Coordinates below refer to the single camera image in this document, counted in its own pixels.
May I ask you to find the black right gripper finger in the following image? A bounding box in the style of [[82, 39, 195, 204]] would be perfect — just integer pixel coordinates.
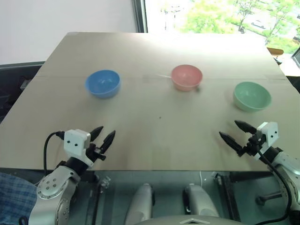
[[218, 131, 242, 152], [234, 120, 258, 134]]

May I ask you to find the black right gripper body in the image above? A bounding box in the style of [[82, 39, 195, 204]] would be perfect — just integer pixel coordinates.
[[237, 130, 265, 160]]

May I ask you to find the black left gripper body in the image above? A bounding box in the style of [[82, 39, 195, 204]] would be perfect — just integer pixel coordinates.
[[85, 141, 107, 168]]

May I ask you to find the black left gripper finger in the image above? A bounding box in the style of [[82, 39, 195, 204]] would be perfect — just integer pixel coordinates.
[[90, 126, 104, 143], [101, 130, 116, 153]]

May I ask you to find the green bowl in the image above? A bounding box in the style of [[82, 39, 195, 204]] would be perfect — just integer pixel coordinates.
[[232, 81, 272, 113]]

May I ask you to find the blue bowl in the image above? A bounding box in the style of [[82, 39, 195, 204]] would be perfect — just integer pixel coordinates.
[[84, 69, 121, 99]]

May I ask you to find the silver left robot leg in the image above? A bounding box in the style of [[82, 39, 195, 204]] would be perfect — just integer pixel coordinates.
[[124, 183, 156, 225]]

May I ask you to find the silver robot leg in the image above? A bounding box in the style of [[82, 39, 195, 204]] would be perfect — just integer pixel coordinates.
[[124, 183, 156, 225], [182, 183, 220, 218]]

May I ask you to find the silver right robot leg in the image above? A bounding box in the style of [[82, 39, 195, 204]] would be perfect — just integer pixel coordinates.
[[182, 183, 220, 218]]

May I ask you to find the red bowl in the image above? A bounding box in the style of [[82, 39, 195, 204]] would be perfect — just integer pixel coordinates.
[[171, 64, 203, 92]]

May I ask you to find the dark monitor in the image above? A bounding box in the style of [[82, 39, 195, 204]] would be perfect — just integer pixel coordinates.
[[290, 47, 300, 69]]

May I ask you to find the silver robot torso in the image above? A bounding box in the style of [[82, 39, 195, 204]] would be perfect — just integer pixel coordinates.
[[137, 215, 240, 225]]

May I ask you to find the blue plaid cloth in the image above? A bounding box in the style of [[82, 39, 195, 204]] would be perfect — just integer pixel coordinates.
[[0, 172, 38, 225]]

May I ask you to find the black furniture beside table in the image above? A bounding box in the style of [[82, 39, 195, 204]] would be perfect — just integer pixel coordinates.
[[0, 61, 46, 124]]

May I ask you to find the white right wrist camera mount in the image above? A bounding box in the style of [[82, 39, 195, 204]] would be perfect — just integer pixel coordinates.
[[256, 121, 279, 153]]

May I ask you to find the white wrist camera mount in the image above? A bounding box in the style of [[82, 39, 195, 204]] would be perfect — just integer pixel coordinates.
[[256, 121, 279, 153], [63, 128, 92, 167]]

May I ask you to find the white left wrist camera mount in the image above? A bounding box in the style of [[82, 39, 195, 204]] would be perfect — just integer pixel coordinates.
[[63, 128, 92, 167]]

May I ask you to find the black table frame leg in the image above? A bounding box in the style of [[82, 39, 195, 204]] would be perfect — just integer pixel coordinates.
[[211, 172, 241, 221], [91, 175, 111, 225]]

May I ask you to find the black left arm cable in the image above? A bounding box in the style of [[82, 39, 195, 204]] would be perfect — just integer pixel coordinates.
[[43, 131, 65, 173]]

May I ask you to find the black handle under table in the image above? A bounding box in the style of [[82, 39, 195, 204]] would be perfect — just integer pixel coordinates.
[[255, 191, 283, 206]]

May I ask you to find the dark window frame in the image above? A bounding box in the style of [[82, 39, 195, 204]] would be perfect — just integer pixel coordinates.
[[131, 0, 149, 34]]

